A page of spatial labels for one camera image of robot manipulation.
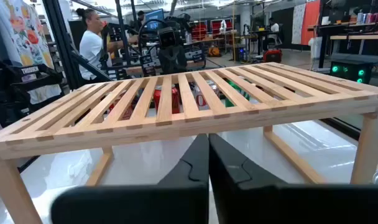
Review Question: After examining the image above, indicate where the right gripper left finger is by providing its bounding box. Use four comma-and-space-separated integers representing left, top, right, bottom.
50, 133, 210, 224

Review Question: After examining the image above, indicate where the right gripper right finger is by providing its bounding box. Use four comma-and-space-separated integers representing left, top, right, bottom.
208, 133, 378, 224

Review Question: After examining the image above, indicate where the red Coca-Cola can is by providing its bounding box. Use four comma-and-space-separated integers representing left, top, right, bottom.
153, 84, 181, 114
109, 91, 137, 121

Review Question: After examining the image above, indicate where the silver Diet Coke can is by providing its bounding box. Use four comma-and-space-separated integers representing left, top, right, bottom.
190, 80, 221, 111

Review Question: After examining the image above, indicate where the green Sprite can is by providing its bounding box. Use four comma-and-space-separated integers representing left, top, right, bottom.
224, 79, 251, 108

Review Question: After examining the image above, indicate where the wooden slatted shelf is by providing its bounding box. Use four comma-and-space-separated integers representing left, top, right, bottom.
0, 61, 378, 224

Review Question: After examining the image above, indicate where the red storage bin rack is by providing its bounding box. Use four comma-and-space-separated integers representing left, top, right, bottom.
191, 23, 208, 41
211, 18, 234, 35

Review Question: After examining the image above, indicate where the yellow tool case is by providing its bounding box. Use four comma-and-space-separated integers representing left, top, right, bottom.
207, 45, 221, 58

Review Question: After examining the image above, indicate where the blue computer monitor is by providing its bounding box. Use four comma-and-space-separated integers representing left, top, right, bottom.
144, 8, 165, 31

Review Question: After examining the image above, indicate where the person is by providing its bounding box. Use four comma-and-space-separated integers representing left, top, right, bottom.
75, 7, 140, 82
136, 10, 146, 30
267, 17, 282, 47

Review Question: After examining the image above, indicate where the white table mat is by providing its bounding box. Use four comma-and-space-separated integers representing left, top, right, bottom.
0, 102, 378, 224

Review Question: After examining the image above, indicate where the red and black machine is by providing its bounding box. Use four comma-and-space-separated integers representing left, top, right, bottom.
262, 49, 284, 64

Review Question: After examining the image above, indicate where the floral patterned cloth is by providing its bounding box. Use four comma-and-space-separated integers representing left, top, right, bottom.
0, 0, 62, 105

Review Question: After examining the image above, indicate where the black desk with wooden top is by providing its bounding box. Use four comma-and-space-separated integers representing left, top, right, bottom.
307, 21, 378, 69

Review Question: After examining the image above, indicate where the black computer with green lights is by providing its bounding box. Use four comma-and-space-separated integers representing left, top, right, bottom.
328, 59, 375, 85

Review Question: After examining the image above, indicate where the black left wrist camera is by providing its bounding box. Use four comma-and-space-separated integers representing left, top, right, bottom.
159, 27, 181, 48

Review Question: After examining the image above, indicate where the black metal frame post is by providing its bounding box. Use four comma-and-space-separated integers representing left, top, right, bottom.
41, 0, 114, 91

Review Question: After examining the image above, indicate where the white patterned wall panel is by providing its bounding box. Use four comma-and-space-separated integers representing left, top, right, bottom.
291, 2, 307, 45

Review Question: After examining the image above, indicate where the orange wall panel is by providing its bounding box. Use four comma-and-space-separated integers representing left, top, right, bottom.
300, 0, 321, 47

